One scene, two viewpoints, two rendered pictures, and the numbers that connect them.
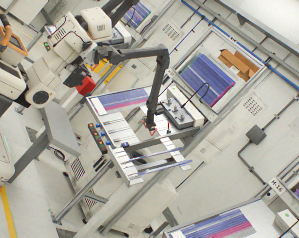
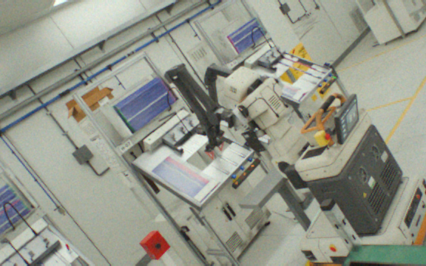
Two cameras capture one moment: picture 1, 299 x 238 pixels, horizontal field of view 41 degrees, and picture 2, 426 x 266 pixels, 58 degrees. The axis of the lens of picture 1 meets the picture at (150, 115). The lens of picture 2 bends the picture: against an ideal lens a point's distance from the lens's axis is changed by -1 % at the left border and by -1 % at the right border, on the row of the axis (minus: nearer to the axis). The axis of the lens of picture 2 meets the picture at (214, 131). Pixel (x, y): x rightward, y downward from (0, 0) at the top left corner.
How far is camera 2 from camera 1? 3.88 m
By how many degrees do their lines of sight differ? 79
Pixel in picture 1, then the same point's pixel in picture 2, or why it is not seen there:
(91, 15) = (248, 75)
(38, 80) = (300, 138)
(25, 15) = not seen: outside the picture
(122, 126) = (222, 160)
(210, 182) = (123, 207)
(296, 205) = (242, 55)
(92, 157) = (222, 224)
